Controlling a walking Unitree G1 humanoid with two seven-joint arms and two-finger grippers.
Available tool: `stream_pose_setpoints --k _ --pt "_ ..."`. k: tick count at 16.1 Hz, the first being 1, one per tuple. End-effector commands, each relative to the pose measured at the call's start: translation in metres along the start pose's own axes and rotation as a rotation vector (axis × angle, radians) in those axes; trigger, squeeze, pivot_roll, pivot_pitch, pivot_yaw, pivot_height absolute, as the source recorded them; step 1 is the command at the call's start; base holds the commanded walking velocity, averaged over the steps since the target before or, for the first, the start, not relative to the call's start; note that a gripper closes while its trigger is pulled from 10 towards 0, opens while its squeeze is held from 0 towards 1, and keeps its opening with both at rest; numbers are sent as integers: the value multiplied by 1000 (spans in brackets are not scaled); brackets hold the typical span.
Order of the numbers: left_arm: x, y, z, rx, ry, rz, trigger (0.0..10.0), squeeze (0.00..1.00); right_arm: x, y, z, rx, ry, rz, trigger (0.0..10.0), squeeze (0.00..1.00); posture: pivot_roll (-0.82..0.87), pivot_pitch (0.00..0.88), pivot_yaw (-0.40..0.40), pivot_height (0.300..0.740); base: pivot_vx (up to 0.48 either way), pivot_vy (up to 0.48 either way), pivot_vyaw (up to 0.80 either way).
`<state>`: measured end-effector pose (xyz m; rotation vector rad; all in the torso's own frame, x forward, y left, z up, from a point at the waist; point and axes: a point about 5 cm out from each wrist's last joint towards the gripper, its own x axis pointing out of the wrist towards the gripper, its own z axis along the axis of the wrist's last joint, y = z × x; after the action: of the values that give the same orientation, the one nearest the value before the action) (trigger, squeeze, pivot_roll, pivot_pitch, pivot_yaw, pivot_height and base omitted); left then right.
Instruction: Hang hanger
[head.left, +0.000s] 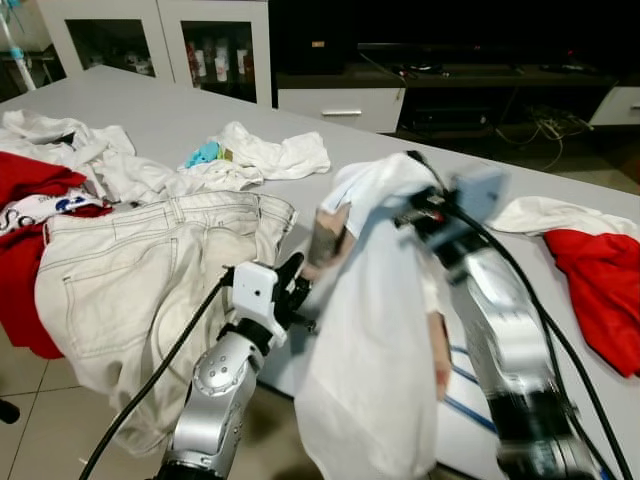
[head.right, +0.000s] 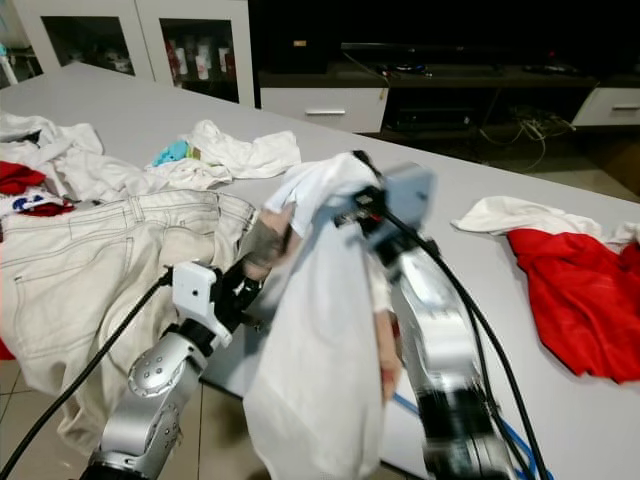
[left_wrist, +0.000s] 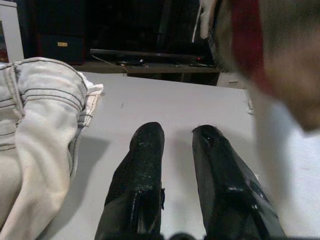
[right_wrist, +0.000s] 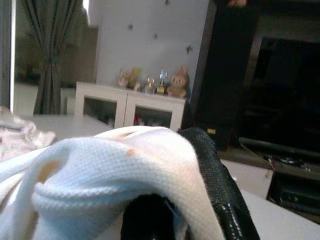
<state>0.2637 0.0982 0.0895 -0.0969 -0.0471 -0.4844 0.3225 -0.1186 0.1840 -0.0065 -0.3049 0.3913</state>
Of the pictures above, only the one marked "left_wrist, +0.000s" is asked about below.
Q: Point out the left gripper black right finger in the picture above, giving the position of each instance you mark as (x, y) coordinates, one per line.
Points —
(225, 187)

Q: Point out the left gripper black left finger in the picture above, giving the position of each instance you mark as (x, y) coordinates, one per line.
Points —
(140, 175)

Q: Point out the white shirt tan sleeves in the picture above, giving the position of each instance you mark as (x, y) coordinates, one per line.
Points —
(287, 75)

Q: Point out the white TV cabinet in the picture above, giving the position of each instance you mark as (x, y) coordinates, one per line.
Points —
(155, 68)

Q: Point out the beige jeans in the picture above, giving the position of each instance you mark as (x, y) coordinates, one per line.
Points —
(45, 125)

